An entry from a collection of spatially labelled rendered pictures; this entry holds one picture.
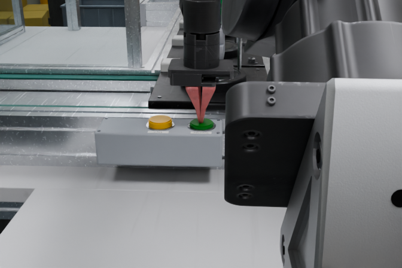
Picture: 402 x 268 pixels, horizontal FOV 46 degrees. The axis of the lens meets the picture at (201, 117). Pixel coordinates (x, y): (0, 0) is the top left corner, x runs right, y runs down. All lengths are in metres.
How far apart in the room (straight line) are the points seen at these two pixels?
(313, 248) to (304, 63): 0.07
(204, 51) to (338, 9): 0.52
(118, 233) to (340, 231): 0.58
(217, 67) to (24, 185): 0.39
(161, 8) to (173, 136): 1.43
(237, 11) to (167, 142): 0.53
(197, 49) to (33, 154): 0.38
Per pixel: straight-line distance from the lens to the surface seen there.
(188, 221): 0.74
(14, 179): 0.90
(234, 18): 0.28
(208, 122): 0.80
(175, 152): 0.79
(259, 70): 1.10
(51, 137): 0.90
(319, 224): 0.16
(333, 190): 0.16
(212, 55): 0.74
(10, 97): 1.16
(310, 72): 0.20
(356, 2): 0.22
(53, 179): 0.88
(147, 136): 0.78
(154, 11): 2.17
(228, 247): 0.69
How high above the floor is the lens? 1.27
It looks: 22 degrees down
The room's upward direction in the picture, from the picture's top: straight up
